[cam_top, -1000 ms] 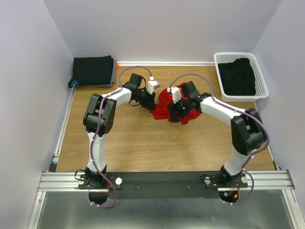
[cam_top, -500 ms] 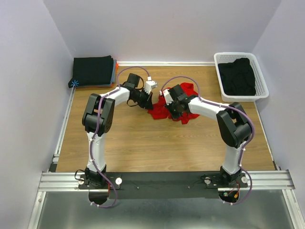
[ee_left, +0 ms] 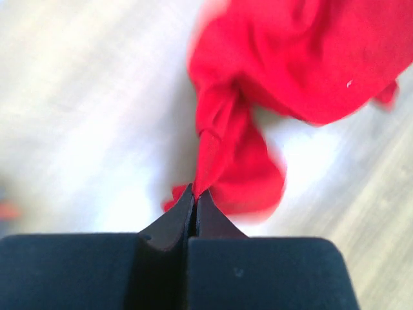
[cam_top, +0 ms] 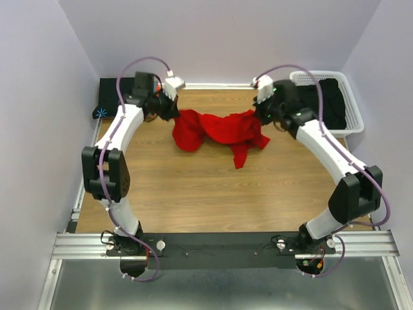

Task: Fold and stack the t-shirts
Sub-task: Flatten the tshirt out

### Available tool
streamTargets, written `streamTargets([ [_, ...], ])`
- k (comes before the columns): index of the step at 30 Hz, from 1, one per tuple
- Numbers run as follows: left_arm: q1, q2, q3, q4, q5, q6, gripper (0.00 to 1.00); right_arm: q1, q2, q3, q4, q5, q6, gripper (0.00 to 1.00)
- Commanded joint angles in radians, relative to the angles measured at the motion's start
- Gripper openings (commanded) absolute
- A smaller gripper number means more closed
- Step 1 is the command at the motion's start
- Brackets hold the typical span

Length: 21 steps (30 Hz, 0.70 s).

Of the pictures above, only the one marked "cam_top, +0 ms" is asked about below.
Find red t-shirt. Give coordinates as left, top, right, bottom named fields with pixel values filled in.
left=172, top=109, right=270, bottom=169

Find folded black t-shirt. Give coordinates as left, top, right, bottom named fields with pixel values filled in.
left=92, top=77, right=134, bottom=119

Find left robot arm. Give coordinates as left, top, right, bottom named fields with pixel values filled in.
left=81, top=69, right=185, bottom=254

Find black clothes in basket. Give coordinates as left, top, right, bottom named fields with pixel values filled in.
left=297, top=78, right=347, bottom=130

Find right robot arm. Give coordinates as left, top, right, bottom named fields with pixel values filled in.
left=252, top=76, right=383, bottom=251

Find aluminium frame rail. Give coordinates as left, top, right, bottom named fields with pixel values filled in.
left=52, top=231, right=399, bottom=260

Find white plastic laundry basket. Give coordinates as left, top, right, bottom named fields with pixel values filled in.
left=289, top=70, right=365, bottom=138

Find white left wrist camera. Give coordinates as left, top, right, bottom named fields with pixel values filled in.
left=163, top=76, right=186, bottom=101

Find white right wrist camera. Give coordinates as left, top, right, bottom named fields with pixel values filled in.
left=252, top=75, right=274, bottom=104

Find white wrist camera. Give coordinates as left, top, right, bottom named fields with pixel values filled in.
left=252, top=75, right=274, bottom=104
left=163, top=76, right=186, bottom=101

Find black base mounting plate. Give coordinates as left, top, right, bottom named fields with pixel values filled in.
left=101, top=232, right=336, bottom=275

